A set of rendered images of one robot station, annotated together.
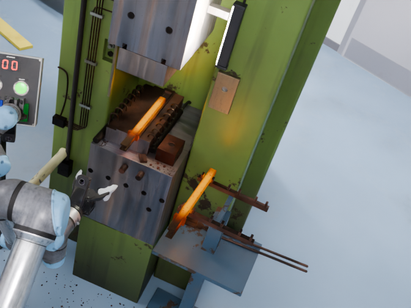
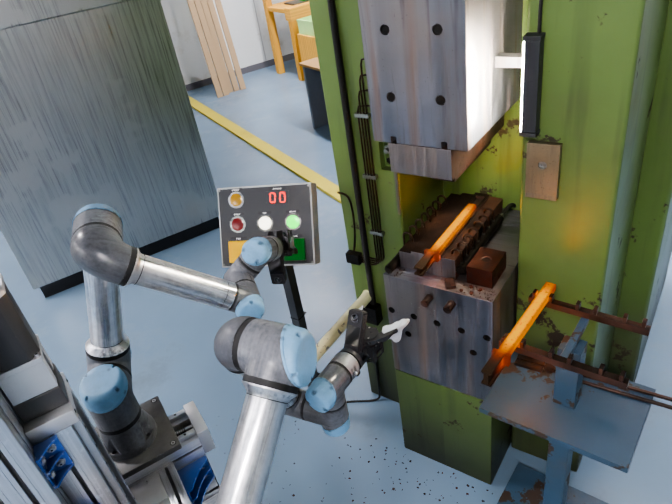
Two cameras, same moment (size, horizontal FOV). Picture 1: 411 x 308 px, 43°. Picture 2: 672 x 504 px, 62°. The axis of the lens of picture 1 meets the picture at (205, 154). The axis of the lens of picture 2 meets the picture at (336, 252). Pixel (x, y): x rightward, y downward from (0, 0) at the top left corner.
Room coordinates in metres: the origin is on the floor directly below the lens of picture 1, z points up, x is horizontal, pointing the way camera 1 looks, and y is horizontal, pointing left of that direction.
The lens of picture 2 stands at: (0.31, -0.21, 2.02)
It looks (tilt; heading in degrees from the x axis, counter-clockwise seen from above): 33 degrees down; 32
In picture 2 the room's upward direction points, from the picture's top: 10 degrees counter-clockwise
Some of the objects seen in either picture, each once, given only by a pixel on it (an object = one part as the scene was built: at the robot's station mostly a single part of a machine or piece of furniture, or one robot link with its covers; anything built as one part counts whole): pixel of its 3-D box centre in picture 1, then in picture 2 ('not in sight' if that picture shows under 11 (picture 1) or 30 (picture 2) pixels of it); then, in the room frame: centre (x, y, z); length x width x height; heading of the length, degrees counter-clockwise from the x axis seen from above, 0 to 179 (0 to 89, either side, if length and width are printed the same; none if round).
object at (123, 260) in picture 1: (133, 225); (471, 379); (1.93, 0.25, 0.23); 0.56 x 0.38 x 0.47; 173
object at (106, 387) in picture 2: not in sight; (108, 395); (0.90, 0.93, 0.98); 0.13 x 0.12 x 0.14; 46
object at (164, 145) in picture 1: (170, 150); (486, 267); (1.76, 0.15, 0.95); 0.12 x 0.09 x 0.07; 173
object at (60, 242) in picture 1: (56, 233); (328, 388); (1.12, 0.39, 0.98); 0.11 x 0.08 x 0.09; 173
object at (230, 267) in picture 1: (208, 249); (566, 400); (1.52, -0.14, 0.69); 0.40 x 0.30 x 0.02; 80
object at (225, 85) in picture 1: (224, 92); (542, 170); (1.81, 0.01, 1.27); 0.09 x 0.02 x 0.17; 83
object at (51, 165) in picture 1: (38, 178); (338, 328); (1.68, 0.69, 0.62); 0.44 x 0.05 x 0.05; 173
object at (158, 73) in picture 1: (161, 46); (449, 133); (1.93, 0.31, 1.32); 0.42 x 0.20 x 0.10; 173
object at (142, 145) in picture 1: (146, 115); (453, 230); (1.93, 0.31, 0.96); 0.42 x 0.20 x 0.09; 173
